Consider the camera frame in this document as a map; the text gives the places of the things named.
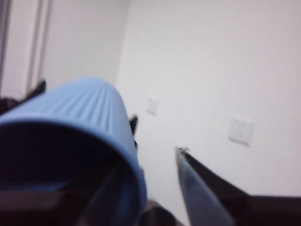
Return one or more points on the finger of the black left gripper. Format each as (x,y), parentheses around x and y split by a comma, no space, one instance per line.
(134,122)
(37,89)

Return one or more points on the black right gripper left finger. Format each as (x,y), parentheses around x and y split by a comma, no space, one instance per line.
(47,209)

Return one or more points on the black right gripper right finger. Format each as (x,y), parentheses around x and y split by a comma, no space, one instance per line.
(235,207)

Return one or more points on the blue ribbed plastic cup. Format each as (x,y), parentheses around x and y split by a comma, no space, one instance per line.
(82,101)

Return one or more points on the white wall power socket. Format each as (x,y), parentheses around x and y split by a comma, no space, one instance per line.
(152,105)
(242,131)

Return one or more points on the white door frame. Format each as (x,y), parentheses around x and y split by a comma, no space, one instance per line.
(37,35)

